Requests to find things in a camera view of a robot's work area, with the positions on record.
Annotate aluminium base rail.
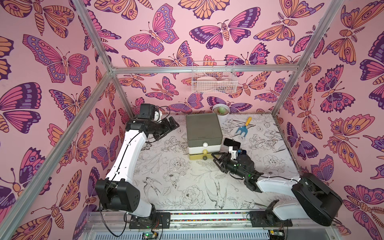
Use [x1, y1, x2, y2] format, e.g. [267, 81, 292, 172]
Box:
[80, 210, 343, 240]

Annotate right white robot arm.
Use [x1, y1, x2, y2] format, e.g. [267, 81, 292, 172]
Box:
[212, 153, 342, 227]

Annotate black brooch box near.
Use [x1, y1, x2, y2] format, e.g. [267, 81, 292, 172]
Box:
[223, 138, 241, 149]

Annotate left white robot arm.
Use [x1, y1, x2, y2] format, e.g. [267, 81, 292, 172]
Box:
[95, 104, 180, 218]

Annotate white wire basket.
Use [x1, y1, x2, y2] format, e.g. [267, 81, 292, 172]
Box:
[191, 65, 238, 94]

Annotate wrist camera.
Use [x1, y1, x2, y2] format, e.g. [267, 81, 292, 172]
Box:
[152, 108, 163, 122]
[229, 146, 247, 160]

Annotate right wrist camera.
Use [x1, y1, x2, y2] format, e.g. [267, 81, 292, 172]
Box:
[229, 146, 247, 160]

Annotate aluminium frame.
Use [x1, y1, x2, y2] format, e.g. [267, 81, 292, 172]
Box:
[0, 0, 346, 240]

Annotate potted cactus white pot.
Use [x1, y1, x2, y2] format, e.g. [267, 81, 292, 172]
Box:
[212, 104, 230, 116]

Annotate blue yellow garden fork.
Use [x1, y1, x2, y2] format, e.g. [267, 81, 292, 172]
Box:
[236, 117, 252, 137]

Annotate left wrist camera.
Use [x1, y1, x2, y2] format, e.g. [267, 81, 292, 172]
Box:
[152, 108, 163, 122]

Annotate green drawer cabinet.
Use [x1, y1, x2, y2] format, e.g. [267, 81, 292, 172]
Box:
[186, 113, 223, 161]

